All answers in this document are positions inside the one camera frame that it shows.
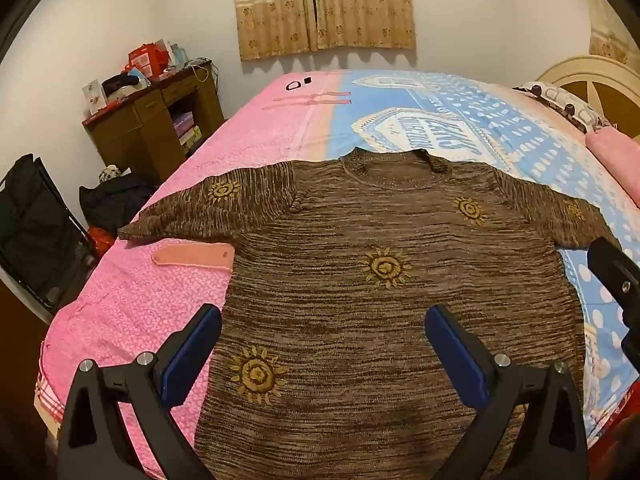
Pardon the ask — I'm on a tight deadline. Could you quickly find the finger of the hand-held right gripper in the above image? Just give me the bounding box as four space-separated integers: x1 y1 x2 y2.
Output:
586 236 640 361

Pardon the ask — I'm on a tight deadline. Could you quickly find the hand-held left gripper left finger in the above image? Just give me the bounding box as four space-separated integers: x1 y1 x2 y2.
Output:
59 304 223 480

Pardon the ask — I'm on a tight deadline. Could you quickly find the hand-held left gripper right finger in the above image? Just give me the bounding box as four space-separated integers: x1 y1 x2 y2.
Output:
424 304 591 480

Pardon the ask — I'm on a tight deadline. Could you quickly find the brown knit sweater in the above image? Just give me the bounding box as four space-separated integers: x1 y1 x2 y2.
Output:
117 147 623 480

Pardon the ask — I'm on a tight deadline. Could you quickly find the pink and blue bed sheet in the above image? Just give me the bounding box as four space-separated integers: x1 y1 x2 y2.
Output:
34 67 640 480

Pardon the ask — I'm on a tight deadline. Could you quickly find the pink pillow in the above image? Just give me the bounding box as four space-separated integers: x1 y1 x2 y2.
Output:
585 127 640 196

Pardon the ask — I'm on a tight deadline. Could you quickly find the red bag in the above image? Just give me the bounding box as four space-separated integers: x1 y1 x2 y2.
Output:
87 226 119 259

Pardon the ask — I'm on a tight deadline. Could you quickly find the red bed skirt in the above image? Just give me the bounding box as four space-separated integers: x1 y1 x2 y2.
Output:
590 380 640 480

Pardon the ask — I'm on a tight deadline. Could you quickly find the black bag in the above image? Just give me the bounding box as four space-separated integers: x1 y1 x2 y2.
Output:
79 172 156 233

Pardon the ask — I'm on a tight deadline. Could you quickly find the white and brown patterned pillow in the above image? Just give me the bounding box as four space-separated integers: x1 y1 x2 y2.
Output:
512 80 613 134

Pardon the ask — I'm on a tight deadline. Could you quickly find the cream wooden headboard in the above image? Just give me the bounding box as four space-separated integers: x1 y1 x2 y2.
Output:
535 54 640 137

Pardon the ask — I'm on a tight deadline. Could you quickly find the purple box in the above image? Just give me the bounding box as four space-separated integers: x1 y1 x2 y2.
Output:
170 110 196 134

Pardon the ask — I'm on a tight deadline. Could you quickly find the brown wooden desk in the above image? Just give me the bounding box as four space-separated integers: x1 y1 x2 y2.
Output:
81 62 226 186

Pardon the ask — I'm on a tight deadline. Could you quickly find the beige curtain beside headboard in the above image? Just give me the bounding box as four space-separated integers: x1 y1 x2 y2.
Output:
587 0 640 66

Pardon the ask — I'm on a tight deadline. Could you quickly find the white card box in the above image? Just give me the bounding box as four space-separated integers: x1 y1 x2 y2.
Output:
82 79 108 116

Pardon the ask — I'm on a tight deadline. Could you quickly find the dark cloth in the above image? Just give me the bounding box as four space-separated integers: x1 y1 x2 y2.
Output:
101 74 136 96

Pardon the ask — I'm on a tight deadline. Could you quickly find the red box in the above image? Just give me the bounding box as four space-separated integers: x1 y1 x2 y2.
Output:
124 42 168 81

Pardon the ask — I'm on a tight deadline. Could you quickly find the beige patterned curtain panel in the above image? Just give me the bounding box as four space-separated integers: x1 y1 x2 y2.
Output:
311 0 417 52
232 0 318 62

